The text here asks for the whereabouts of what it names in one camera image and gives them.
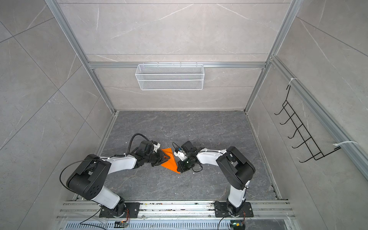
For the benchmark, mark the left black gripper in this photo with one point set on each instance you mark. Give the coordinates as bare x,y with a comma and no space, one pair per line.
162,158

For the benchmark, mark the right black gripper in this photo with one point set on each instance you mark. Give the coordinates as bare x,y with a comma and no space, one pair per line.
180,164

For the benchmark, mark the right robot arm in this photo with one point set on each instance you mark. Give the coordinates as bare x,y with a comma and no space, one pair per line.
236,168

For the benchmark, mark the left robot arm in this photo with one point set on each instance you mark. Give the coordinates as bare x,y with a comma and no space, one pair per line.
89,177

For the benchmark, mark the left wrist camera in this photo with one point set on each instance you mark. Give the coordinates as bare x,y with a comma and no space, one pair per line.
147,147

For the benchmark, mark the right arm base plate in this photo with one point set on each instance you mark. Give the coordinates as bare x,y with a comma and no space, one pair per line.
226,209

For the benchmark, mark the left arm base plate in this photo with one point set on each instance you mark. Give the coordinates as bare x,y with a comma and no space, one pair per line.
130,209

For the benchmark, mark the white wire mesh basket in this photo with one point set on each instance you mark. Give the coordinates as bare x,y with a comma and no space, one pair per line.
164,77

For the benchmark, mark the aluminium mounting rail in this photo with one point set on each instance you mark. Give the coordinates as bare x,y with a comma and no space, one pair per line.
254,209

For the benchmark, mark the white vented cable duct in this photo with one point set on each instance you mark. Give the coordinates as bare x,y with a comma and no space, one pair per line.
152,225

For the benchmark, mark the black wire hook rack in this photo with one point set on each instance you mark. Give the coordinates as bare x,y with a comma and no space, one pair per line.
302,131

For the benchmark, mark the white cable tie lower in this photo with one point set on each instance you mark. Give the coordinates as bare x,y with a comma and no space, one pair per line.
345,142

